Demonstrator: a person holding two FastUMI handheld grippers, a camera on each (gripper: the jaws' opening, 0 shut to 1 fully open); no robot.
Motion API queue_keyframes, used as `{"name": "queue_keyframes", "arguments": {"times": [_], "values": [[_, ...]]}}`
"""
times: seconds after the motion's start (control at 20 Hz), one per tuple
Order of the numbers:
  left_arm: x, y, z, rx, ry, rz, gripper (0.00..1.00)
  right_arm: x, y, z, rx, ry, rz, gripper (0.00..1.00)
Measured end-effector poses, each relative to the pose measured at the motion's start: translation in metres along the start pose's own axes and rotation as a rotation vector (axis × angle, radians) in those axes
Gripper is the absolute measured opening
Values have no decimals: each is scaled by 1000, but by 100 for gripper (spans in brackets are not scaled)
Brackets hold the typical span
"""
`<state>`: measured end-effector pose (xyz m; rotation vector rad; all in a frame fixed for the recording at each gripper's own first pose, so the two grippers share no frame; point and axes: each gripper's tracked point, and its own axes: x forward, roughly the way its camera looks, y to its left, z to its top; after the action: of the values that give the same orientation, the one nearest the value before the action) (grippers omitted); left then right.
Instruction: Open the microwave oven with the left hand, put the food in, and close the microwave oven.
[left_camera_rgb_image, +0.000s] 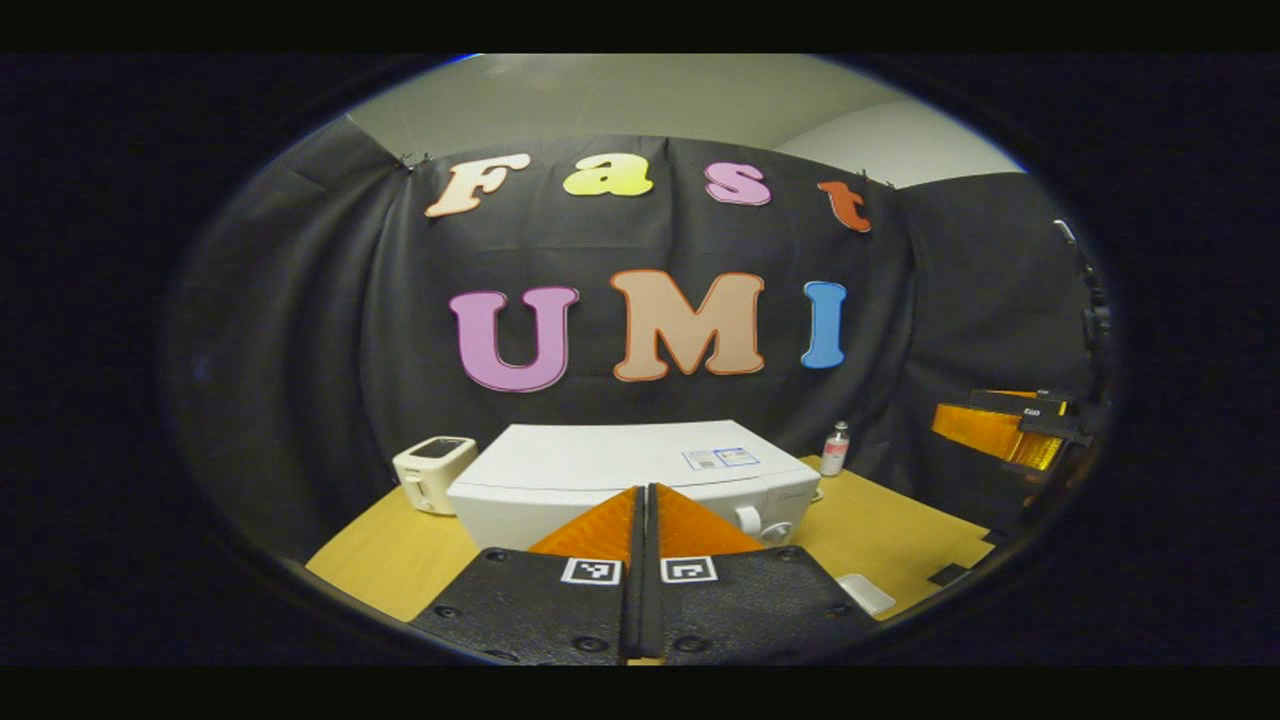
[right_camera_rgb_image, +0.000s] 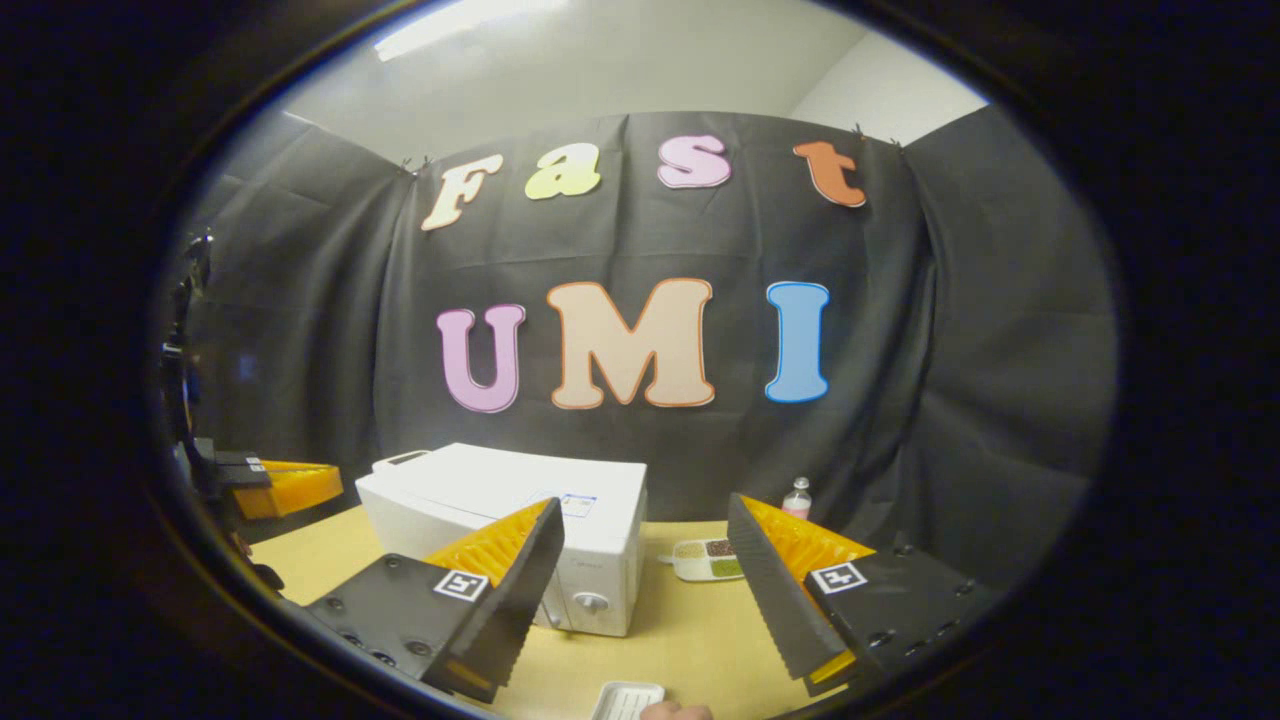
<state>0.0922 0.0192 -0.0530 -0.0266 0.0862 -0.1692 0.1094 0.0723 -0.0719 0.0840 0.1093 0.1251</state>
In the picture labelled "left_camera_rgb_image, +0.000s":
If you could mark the white toaster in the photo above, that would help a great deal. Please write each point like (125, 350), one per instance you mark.
(430, 480)

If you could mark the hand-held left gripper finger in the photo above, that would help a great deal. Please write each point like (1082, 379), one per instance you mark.
(636, 600)
(652, 600)

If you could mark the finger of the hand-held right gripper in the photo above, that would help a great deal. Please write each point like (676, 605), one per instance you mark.
(1010, 402)
(990, 432)

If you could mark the small pink label bottle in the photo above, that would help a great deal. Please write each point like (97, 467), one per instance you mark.
(834, 455)

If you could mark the white microwave oven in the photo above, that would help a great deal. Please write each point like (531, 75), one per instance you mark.
(600, 460)

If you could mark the small white plastic tray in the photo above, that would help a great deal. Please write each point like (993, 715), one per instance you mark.
(868, 595)

